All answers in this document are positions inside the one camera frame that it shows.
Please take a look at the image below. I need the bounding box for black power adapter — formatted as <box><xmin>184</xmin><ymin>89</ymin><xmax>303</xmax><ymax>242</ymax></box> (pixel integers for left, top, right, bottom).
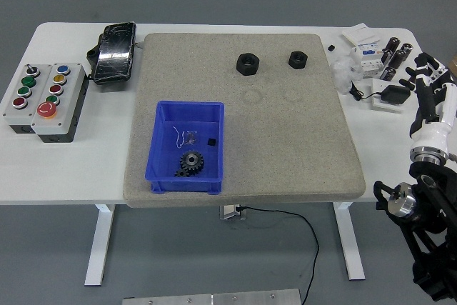
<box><xmin>378</xmin><ymin>84</ymin><xmax>411</xmax><ymax>106</ymax></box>

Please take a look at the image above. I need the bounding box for large black gear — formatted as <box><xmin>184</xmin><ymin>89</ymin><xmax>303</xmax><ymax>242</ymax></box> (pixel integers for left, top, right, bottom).
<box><xmin>179</xmin><ymin>150</ymin><xmax>205</xmax><ymax>177</ymax></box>

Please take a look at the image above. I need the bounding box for large black hex nut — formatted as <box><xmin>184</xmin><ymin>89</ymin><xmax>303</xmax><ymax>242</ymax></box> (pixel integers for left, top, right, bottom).
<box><xmin>236</xmin><ymin>52</ymin><xmax>261</xmax><ymax>76</ymax></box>

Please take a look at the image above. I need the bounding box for black power cable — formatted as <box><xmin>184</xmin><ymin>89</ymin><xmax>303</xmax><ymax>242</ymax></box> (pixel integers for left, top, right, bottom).
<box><xmin>237</xmin><ymin>206</ymin><xmax>321</xmax><ymax>305</ymax></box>

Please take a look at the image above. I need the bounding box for silver table control box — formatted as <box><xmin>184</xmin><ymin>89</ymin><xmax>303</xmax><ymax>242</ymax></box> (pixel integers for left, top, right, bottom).
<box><xmin>219</xmin><ymin>204</ymin><xmax>247</xmax><ymax>221</ymax></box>

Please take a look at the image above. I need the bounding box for grey four-button control box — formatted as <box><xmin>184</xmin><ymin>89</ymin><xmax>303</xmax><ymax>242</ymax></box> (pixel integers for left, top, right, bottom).
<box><xmin>1</xmin><ymin>63</ymin><xmax>54</xmax><ymax>135</ymax></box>

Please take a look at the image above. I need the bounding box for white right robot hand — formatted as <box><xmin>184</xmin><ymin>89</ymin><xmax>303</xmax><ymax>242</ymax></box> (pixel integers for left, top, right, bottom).
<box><xmin>398</xmin><ymin>52</ymin><xmax>457</xmax><ymax>152</ymax></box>

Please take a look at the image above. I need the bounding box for grey-brown speckled mat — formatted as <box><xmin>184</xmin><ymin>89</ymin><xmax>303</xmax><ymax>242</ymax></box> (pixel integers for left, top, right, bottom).
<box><xmin>122</xmin><ymin>32</ymin><xmax>366</xmax><ymax>209</ymax></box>

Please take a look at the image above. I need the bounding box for grey metal plate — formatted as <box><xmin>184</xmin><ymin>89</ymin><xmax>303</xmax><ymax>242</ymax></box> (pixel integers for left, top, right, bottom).
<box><xmin>121</xmin><ymin>288</ymin><xmax>303</xmax><ymax>305</ymax></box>

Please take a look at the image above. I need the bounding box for small black hex nut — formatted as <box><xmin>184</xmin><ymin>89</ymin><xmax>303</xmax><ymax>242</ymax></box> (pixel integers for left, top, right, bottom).
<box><xmin>288</xmin><ymin>51</ymin><xmax>309</xmax><ymax>69</ymax></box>

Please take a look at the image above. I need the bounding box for black wrapped foot pedal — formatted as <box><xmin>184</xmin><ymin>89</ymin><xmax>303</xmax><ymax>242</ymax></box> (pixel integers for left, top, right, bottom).
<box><xmin>86</xmin><ymin>21</ymin><xmax>138</xmax><ymax>86</ymax></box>

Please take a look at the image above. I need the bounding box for crumpled clear plastic bag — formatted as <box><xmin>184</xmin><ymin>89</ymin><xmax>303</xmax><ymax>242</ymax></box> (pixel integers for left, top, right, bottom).
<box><xmin>328</xmin><ymin>53</ymin><xmax>363</xmax><ymax>94</ymax></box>

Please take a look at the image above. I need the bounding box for white square panel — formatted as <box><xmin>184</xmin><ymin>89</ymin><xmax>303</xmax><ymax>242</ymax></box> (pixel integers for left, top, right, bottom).
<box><xmin>371</xmin><ymin>78</ymin><xmax>406</xmax><ymax>115</ymax></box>

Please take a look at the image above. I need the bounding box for white table leg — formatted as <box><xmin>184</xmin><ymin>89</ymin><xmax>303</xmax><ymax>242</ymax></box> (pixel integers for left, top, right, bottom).
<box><xmin>84</xmin><ymin>204</ymin><xmax>116</xmax><ymax>287</ymax></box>
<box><xmin>331</xmin><ymin>201</ymin><xmax>366</xmax><ymax>281</ymax></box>

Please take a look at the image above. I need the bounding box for white circuit breaker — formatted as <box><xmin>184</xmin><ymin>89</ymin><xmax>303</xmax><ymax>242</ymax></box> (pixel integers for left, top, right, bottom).
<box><xmin>351</xmin><ymin>41</ymin><xmax>386</xmax><ymax>79</ymax></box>

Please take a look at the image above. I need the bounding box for black adapter cord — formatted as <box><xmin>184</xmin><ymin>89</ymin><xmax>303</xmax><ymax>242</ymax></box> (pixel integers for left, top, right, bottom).
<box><xmin>348</xmin><ymin>81</ymin><xmax>383</xmax><ymax>101</ymax></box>

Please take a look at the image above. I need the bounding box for thin white wire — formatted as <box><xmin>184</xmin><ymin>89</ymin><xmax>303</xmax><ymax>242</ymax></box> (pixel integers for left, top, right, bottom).
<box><xmin>173</xmin><ymin>125</ymin><xmax>186</xmax><ymax>149</ymax></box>

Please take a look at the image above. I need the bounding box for white wall switch plate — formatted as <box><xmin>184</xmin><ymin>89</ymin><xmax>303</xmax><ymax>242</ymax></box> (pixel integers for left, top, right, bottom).
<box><xmin>341</xmin><ymin>23</ymin><xmax>381</xmax><ymax>47</ymax></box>

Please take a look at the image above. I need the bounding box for blue plastic box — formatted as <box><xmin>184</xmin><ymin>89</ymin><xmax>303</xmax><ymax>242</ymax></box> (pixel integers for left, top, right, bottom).
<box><xmin>144</xmin><ymin>100</ymin><xmax>226</xmax><ymax>195</ymax></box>

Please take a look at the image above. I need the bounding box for grey emergency-stop button box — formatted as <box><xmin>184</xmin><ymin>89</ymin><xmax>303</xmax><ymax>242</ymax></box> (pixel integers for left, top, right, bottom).
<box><xmin>31</xmin><ymin>62</ymin><xmax>90</xmax><ymax>144</ymax></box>

